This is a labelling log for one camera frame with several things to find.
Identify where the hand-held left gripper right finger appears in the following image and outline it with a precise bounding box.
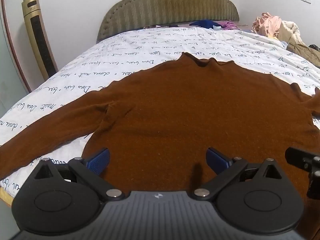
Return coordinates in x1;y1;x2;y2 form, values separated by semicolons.
194;148;282;202

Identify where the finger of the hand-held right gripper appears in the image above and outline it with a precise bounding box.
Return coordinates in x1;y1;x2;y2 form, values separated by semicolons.
285;147;320;199

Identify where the pink cloth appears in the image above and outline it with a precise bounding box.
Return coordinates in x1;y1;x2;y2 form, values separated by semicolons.
252;12;282;37

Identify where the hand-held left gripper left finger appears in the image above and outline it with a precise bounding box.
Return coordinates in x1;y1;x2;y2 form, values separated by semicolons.
32;148;125;202

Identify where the purple cloth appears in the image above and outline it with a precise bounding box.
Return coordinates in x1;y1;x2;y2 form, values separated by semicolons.
217;21;241;31

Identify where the gold tower air conditioner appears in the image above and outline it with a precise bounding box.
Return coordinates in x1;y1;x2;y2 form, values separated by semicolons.
21;0;59;81

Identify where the brown knit sweater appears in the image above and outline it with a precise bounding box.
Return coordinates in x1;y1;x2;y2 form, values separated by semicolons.
0;52;320;230

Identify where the white script-printed bed cover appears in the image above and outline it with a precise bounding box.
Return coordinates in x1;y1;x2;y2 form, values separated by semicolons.
0;26;320;200

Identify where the cream padded jacket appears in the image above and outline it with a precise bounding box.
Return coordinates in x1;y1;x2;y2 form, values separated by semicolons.
274;21;304;47

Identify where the dark blue cloth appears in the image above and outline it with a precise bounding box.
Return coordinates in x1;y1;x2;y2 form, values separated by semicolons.
189;19;220;29

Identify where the olive padded headboard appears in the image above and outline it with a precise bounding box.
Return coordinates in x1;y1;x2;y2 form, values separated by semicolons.
96;0;240;43

